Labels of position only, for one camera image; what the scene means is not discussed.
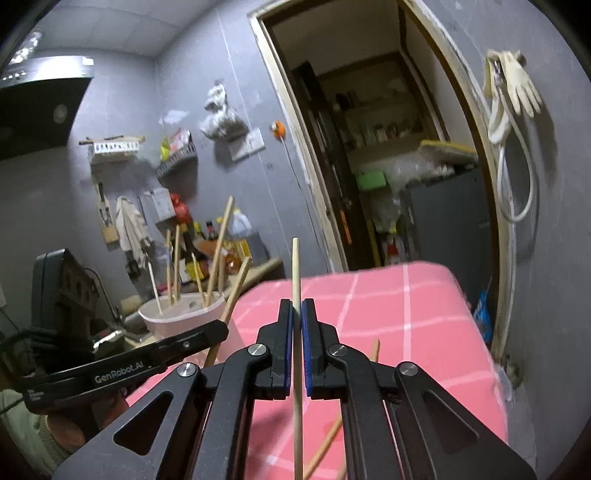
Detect yellow white flat package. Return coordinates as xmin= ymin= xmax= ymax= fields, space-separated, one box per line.
xmin=419 ymin=140 xmax=478 ymax=163

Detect dark grey cabinet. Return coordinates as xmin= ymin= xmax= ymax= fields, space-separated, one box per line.
xmin=404 ymin=167 xmax=492 ymax=319

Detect grey wall shelf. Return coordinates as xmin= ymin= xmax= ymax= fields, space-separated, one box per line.
xmin=156 ymin=143 xmax=199 ymax=178

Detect white wall rack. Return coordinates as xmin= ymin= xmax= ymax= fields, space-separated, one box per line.
xmin=90 ymin=137 xmax=141 ymax=160

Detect blue plastic packet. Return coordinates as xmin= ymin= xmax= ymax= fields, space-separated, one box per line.
xmin=472 ymin=290 xmax=492 ymax=335

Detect crumpled clear plastic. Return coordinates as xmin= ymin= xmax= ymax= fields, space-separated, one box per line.
xmin=388 ymin=154 xmax=455 ymax=185

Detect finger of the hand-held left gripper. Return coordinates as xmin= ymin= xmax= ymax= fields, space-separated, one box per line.
xmin=154 ymin=320 xmax=230 ymax=367

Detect wooden storage shelf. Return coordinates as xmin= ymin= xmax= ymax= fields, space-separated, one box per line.
xmin=318 ymin=53 xmax=446 ymax=162

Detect person's left forearm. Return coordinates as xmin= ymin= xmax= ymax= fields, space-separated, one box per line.
xmin=0 ymin=390 xmax=63 ymax=478

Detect thin wooden chopstick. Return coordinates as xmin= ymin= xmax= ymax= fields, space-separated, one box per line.
xmin=302 ymin=339 xmax=382 ymax=480
xmin=203 ymin=256 xmax=254 ymax=367
xmin=292 ymin=237 xmax=305 ymax=480

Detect black range hood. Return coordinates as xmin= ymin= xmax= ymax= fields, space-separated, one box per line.
xmin=0 ymin=55 xmax=95 ymax=162

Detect person's left hand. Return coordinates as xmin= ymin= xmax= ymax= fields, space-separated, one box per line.
xmin=46 ymin=390 xmax=129 ymax=457

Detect white rubber gloves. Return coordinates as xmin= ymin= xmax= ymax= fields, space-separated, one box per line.
xmin=485 ymin=50 xmax=543 ymax=118

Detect hanging wooden cutting board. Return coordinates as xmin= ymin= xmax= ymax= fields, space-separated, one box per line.
xmin=95 ymin=182 xmax=121 ymax=245

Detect white switch panel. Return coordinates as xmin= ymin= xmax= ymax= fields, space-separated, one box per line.
xmin=231 ymin=130 xmax=267 ymax=161

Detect clear plastic oil jug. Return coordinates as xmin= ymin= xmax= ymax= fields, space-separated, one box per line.
xmin=228 ymin=208 xmax=254 ymax=241

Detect hanging clear plastic bags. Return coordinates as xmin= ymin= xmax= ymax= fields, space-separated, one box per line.
xmin=198 ymin=83 xmax=247 ymax=139

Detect silver exhaust duct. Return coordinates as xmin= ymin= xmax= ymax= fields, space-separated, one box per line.
xmin=9 ymin=32 xmax=44 ymax=65

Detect dark sauce bottle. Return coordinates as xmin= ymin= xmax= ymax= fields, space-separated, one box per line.
xmin=180 ymin=226 xmax=208 ymax=283

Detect white hose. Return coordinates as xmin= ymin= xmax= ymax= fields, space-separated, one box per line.
xmin=487 ymin=88 xmax=541 ymax=224

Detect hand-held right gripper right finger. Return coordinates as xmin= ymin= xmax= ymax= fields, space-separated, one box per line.
xmin=300 ymin=298 xmax=539 ymax=480

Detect red plastic bag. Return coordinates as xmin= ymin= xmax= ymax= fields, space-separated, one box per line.
xmin=168 ymin=193 xmax=192 ymax=224

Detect pink checked cloth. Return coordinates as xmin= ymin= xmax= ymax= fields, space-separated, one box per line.
xmin=124 ymin=262 xmax=511 ymax=480

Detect red and white packet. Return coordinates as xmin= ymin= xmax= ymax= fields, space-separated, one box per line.
xmin=168 ymin=128 xmax=192 ymax=153

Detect white wall box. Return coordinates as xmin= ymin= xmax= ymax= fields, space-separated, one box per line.
xmin=145 ymin=187 xmax=176 ymax=222

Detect green box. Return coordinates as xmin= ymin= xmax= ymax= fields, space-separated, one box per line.
xmin=358 ymin=170 xmax=387 ymax=191

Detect red and white canister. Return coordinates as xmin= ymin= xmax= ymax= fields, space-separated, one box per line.
xmin=385 ymin=231 xmax=407 ymax=266

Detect white towel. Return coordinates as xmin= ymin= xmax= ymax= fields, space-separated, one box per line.
xmin=115 ymin=196 xmax=153 ymax=264

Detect pink utensil holder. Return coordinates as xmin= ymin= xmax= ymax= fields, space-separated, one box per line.
xmin=137 ymin=292 xmax=247 ymax=365

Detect bunch of wooden chopsticks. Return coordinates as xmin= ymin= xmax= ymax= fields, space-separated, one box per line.
xmin=147 ymin=196 xmax=236 ymax=319

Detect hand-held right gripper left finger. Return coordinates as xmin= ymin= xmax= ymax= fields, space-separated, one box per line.
xmin=51 ymin=298 xmax=296 ymax=480

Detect wooden door frame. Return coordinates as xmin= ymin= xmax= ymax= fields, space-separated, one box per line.
xmin=247 ymin=0 xmax=518 ymax=365

